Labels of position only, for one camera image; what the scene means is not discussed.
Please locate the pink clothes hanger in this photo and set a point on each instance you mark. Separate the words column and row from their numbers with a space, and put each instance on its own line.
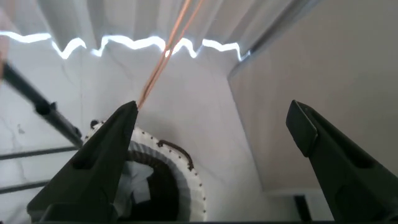
column 147, row 90

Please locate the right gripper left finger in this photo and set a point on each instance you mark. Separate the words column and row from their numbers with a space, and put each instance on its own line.
column 84, row 180

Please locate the white laundry basket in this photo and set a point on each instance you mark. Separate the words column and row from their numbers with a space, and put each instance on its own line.
column 186, row 186

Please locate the white curtain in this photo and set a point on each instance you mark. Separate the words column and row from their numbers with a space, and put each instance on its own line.
column 124, row 15

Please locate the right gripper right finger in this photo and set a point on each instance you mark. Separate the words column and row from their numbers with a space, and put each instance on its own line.
column 351, row 186

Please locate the black clothes rack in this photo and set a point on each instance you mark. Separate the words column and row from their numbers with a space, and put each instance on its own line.
column 46, row 109

